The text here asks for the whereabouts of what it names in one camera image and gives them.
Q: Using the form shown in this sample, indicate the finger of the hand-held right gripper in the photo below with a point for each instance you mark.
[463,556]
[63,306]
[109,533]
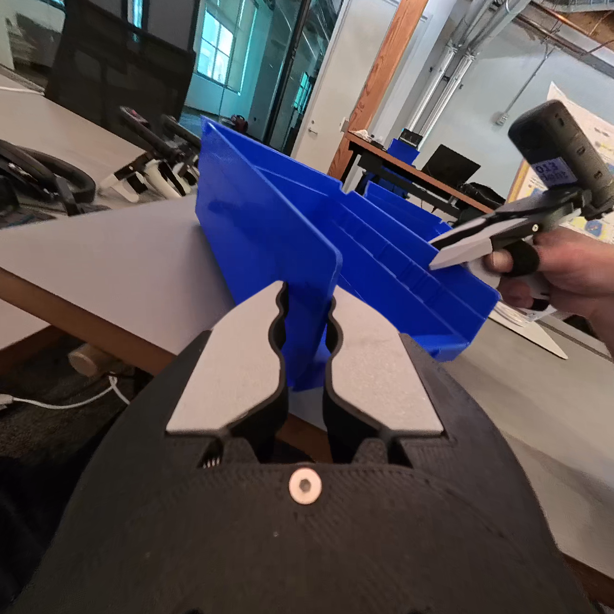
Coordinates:
[463,252]
[479,224]

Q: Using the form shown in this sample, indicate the wooden pillar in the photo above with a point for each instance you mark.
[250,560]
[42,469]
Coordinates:
[379,86]

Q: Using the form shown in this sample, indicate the spare hand-held gripper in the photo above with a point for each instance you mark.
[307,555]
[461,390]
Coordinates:
[184,153]
[144,168]

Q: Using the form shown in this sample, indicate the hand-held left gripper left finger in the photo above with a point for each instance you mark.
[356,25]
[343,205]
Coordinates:
[230,374]

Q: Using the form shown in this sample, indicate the small blue bin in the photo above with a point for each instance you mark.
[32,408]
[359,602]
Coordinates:
[403,148]

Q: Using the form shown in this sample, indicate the white door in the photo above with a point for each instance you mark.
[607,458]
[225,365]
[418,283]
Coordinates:
[336,81]

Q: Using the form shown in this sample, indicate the pale cylinder under table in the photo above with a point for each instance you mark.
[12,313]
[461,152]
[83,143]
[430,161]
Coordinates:
[88,359]

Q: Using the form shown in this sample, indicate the wood-edged background desk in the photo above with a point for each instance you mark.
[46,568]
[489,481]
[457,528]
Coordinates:
[412,175]

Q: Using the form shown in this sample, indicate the printed instruction sheet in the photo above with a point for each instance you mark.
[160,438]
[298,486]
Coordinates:
[595,144]

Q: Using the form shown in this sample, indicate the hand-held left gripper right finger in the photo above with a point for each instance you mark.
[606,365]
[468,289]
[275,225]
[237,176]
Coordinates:
[383,379]

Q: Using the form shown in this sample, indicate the black laptop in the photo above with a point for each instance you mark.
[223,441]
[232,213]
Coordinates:
[451,168]

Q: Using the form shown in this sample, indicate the person's right hand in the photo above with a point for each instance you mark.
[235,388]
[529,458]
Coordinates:
[571,273]

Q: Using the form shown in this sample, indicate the black monitor back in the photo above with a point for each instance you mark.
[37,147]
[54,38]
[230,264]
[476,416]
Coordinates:
[124,67]

